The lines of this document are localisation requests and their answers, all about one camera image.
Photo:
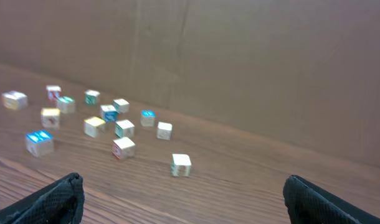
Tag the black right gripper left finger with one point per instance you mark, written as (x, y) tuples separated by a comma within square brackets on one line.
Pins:
[(60, 202)]

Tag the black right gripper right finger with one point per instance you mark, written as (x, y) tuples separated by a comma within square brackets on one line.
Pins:
[(307, 203)]

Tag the wooden block green side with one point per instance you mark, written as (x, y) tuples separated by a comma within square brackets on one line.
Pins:
[(181, 165), (92, 97)]

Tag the plain wooden block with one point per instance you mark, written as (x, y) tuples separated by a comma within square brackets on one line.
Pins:
[(164, 131)]

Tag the wooden block red side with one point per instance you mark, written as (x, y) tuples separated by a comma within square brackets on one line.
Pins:
[(123, 148)]

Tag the wooden block teal front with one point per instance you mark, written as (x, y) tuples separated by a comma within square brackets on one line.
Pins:
[(124, 128)]

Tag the wooden block green four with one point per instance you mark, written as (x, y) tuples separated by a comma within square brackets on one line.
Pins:
[(65, 104)]

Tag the wooden block blue side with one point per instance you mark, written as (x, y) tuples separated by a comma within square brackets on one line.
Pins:
[(108, 113)]

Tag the wooden block red top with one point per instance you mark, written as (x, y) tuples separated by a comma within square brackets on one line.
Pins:
[(53, 92)]

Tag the wooden block orange side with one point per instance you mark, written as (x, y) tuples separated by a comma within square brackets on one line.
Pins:
[(14, 100)]

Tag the wooden block teal side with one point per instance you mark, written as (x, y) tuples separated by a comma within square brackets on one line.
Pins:
[(121, 105)]

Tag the cardboard wall panel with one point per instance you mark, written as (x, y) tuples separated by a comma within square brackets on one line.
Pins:
[(304, 72)]

